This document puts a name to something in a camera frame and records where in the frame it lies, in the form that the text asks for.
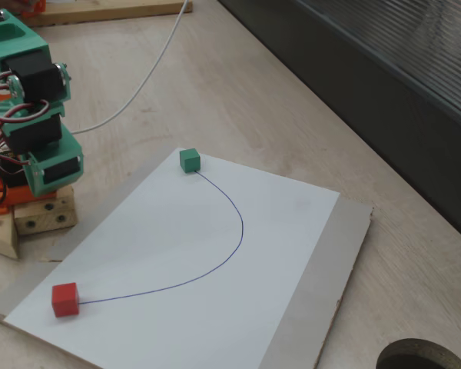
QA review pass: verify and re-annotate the green cube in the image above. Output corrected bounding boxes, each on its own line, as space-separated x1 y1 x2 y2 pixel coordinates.
178 147 202 175

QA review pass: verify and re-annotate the red cube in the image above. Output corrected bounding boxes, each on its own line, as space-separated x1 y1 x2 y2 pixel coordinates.
51 282 81 318

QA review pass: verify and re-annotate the wooden base block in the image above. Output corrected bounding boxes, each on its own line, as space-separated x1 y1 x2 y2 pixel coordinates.
13 186 79 236

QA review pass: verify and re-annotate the white paper sheet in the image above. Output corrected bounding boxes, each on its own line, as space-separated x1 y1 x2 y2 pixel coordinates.
2 147 341 369

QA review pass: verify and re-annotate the light wooden plank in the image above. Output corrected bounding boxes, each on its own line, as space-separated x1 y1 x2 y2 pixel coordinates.
25 0 194 28

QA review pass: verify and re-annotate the grey laminated wooden board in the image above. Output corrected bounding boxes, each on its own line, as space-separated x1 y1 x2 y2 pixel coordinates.
0 147 374 369

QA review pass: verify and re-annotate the ribbed glass desk partition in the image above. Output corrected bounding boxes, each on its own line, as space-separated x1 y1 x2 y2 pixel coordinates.
218 0 461 249

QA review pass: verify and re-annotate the white usb cable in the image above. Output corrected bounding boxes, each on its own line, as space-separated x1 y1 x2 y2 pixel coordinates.
69 0 191 135

